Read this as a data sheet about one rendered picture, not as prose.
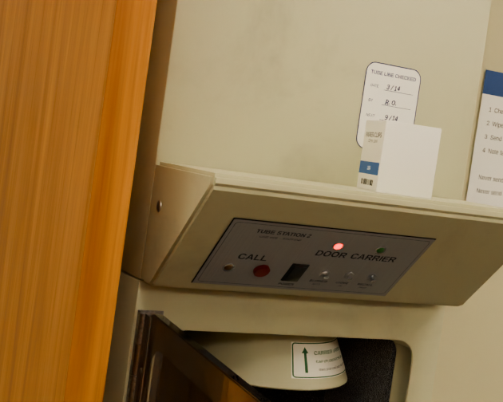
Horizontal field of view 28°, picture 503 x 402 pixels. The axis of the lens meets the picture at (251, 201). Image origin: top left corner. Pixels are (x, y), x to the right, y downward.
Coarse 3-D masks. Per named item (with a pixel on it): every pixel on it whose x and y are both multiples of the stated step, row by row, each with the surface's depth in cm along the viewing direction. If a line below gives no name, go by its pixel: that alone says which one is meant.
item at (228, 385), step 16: (160, 320) 78; (160, 336) 77; (176, 336) 73; (160, 352) 76; (176, 352) 73; (192, 352) 69; (160, 368) 76; (176, 368) 72; (192, 368) 69; (208, 368) 66; (224, 368) 64; (144, 384) 80; (160, 384) 75; (176, 384) 72; (192, 384) 68; (208, 384) 65; (224, 384) 62; (240, 384) 60; (144, 400) 79; (160, 400) 75; (176, 400) 71; (192, 400) 68; (208, 400) 65; (224, 400) 62; (240, 400) 59; (256, 400) 57
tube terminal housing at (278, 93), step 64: (192, 0) 82; (256, 0) 85; (320, 0) 87; (384, 0) 90; (448, 0) 93; (192, 64) 83; (256, 64) 85; (320, 64) 88; (448, 64) 94; (192, 128) 83; (256, 128) 86; (320, 128) 89; (448, 128) 95; (448, 192) 96; (128, 256) 85; (128, 320) 84; (192, 320) 85; (256, 320) 88; (320, 320) 91; (384, 320) 94
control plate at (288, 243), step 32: (256, 224) 77; (288, 224) 78; (224, 256) 79; (256, 256) 80; (288, 256) 81; (320, 256) 82; (352, 256) 83; (384, 256) 85; (416, 256) 86; (288, 288) 85; (320, 288) 86; (352, 288) 88; (384, 288) 89
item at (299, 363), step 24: (192, 336) 97; (216, 336) 94; (240, 336) 93; (264, 336) 93; (288, 336) 94; (312, 336) 95; (240, 360) 92; (264, 360) 92; (288, 360) 93; (312, 360) 94; (336, 360) 97; (264, 384) 92; (288, 384) 92; (312, 384) 93; (336, 384) 96
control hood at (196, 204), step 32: (160, 192) 80; (192, 192) 75; (224, 192) 73; (256, 192) 74; (288, 192) 75; (320, 192) 76; (352, 192) 78; (160, 224) 80; (192, 224) 75; (224, 224) 76; (320, 224) 79; (352, 224) 80; (384, 224) 81; (416, 224) 82; (448, 224) 83; (480, 224) 84; (160, 256) 79; (192, 256) 78; (448, 256) 87; (480, 256) 88; (192, 288) 82; (224, 288) 83; (256, 288) 84; (416, 288) 90; (448, 288) 92
